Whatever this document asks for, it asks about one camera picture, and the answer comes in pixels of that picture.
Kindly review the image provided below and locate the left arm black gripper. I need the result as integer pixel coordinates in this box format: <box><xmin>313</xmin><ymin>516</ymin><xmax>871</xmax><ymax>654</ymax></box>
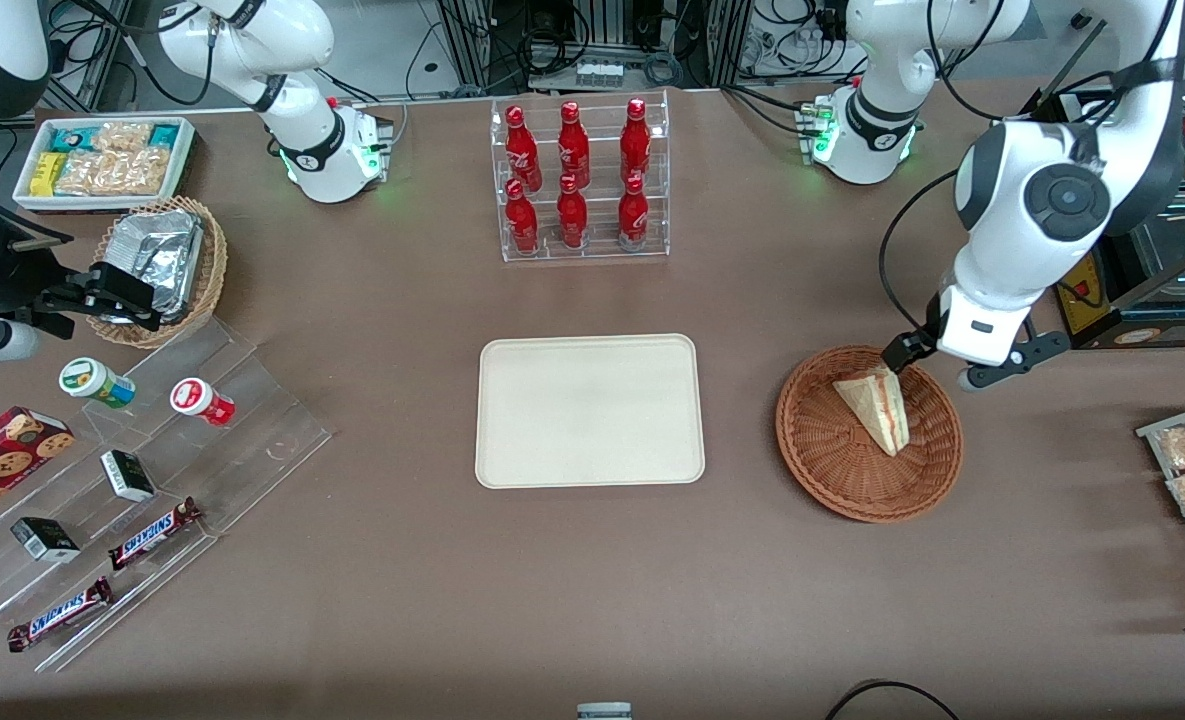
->
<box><xmin>880</xmin><ymin>292</ymin><xmax>951</xmax><ymax>377</ymax></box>

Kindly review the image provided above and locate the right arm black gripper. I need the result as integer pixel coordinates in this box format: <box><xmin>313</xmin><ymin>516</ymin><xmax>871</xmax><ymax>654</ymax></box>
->
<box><xmin>0</xmin><ymin>225</ymin><xmax>165</xmax><ymax>331</ymax></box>

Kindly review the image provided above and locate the triangular sandwich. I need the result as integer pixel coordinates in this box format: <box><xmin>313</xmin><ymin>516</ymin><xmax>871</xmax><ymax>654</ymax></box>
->
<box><xmin>832</xmin><ymin>365</ymin><xmax>911</xmax><ymax>458</ymax></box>

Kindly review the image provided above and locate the light tan wicker basket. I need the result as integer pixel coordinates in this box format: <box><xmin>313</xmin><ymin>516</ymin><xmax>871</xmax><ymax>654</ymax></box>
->
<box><xmin>86</xmin><ymin>196</ymin><xmax>229</xmax><ymax>350</ymax></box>

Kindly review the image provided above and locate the brown round wicker basket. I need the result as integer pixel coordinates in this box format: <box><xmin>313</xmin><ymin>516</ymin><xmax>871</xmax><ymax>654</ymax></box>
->
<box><xmin>775</xmin><ymin>345</ymin><xmax>964</xmax><ymax>524</ymax></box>

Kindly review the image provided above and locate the beige rectangular serving tray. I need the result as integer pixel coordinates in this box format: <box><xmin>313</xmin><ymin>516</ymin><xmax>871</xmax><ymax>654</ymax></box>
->
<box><xmin>475</xmin><ymin>334</ymin><xmax>706</xmax><ymax>490</ymax></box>

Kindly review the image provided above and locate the silver foil wrapped pack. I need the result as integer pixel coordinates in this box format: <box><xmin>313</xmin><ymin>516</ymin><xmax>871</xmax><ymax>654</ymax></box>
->
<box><xmin>127</xmin><ymin>255</ymin><xmax>200</xmax><ymax>319</ymax></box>
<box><xmin>105</xmin><ymin>209</ymin><xmax>204</xmax><ymax>263</ymax></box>

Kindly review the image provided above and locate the green lid white cup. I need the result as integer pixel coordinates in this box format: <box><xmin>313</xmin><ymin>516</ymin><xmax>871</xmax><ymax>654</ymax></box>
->
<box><xmin>59</xmin><ymin>357</ymin><xmax>137</xmax><ymax>410</ymax></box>

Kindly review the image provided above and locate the large clear cracker bag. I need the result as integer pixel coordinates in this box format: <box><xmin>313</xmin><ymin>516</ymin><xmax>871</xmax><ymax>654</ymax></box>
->
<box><xmin>55</xmin><ymin>147</ymin><xmax>172</xmax><ymax>197</ymax></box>

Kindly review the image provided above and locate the red lid white cup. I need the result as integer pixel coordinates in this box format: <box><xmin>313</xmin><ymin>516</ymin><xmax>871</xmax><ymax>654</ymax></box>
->
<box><xmin>170</xmin><ymin>377</ymin><xmax>236</xmax><ymax>427</ymax></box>

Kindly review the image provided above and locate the yellow snack packet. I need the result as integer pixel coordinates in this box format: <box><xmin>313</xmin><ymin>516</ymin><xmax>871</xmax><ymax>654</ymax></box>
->
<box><xmin>30</xmin><ymin>152</ymin><xmax>69</xmax><ymax>197</ymax></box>

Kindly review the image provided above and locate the white rectangular snack bin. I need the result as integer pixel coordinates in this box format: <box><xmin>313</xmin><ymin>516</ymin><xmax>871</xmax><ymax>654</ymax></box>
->
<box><xmin>12</xmin><ymin>117</ymin><xmax>198</xmax><ymax>214</ymax></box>

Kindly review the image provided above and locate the small clear cracker bag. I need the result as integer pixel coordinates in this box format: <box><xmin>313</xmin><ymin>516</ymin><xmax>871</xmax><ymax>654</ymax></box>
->
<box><xmin>91</xmin><ymin>121</ymin><xmax>154</xmax><ymax>154</ymax></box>

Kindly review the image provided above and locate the clear acrylic tiered stand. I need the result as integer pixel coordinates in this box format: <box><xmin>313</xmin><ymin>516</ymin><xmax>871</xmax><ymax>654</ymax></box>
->
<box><xmin>0</xmin><ymin>314</ymin><xmax>334</xmax><ymax>674</ymax></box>

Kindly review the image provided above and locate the small dark green box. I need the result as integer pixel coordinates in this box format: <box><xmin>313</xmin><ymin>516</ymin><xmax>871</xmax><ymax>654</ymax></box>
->
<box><xmin>100</xmin><ymin>450</ymin><xmax>157</xmax><ymax>503</ymax></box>
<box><xmin>10</xmin><ymin>516</ymin><xmax>82</xmax><ymax>564</ymax></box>

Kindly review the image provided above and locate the red chocolate cookie box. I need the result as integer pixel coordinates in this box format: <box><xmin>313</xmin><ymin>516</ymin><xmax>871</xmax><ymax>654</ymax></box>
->
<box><xmin>0</xmin><ymin>406</ymin><xmax>76</xmax><ymax>532</ymax></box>

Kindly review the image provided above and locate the Snickers chocolate bar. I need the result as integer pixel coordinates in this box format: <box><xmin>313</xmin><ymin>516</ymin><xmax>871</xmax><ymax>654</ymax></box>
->
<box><xmin>7</xmin><ymin>577</ymin><xmax>115</xmax><ymax>654</ymax></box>
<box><xmin>107</xmin><ymin>497</ymin><xmax>203</xmax><ymax>572</ymax></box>

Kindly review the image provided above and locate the black food warmer appliance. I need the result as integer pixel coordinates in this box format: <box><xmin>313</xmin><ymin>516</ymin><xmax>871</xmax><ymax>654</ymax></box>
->
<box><xmin>1027</xmin><ymin>0</ymin><xmax>1185</xmax><ymax>351</ymax></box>

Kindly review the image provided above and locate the red soda bottle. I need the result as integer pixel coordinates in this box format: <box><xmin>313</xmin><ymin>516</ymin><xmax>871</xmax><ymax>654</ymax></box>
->
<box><xmin>620</xmin><ymin>98</ymin><xmax>652</xmax><ymax>183</ymax></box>
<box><xmin>617</xmin><ymin>175</ymin><xmax>650</xmax><ymax>250</ymax></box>
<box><xmin>558</xmin><ymin>102</ymin><xmax>591</xmax><ymax>189</ymax></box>
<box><xmin>505</xmin><ymin>105</ymin><xmax>542</xmax><ymax>191</ymax></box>
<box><xmin>556</xmin><ymin>175</ymin><xmax>589</xmax><ymax>250</ymax></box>
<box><xmin>505</xmin><ymin>180</ymin><xmax>540</xmax><ymax>255</ymax></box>

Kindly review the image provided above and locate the clear acrylic bottle rack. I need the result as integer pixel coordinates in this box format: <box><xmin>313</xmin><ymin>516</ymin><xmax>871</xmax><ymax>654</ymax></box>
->
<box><xmin>490</xmin><ymin>88</ymin><xmax>671</xmax><ymax>264</ymax></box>

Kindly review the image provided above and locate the aluminium equipment rack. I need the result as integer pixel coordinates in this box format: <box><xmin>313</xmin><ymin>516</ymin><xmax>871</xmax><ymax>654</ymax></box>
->
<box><xmin>438</xmin><ymin>0</ymin><xmax>753</xmax><ymax>97</ymax></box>

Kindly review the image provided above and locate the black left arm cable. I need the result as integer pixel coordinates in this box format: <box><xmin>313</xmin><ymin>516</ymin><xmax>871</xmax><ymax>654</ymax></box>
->
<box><xmin>877</xmin><ymin>168</ymin><xmax>963</xmax><ymax>346</ymax></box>

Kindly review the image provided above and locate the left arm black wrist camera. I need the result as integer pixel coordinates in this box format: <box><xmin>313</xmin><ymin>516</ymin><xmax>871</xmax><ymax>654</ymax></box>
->
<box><xmin>957</xmin><ymin>333</ymin><xmax>1071</xmax><ymax>392</ymax></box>

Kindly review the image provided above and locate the aluminium frame post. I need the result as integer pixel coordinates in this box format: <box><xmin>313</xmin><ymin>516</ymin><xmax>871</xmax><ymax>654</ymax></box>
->
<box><xmin>47</xmin><ymin>0</ymin><xmax>135</xmax><ymax>113</ymax></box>

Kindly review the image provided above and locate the black table edge cable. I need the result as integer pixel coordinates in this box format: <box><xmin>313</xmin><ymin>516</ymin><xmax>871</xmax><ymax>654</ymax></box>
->
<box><xmin>825</xmin><ymin>679</ymin><xmax>963</xmax><ymax>720</ymax></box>

